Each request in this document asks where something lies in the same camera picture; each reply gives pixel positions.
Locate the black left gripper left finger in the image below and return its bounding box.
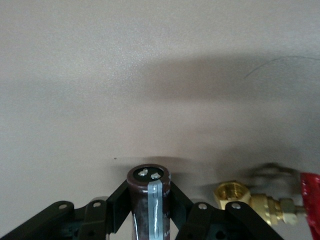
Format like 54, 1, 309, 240
0, 180, 133, 240

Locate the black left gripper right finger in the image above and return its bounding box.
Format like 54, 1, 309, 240
170, 183, 286, 240

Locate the long dark brown capacitor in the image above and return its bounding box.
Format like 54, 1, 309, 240
126, 163, 173, 240

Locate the brass valve red handwheel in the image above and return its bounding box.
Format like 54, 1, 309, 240
213, 171, 320, 240

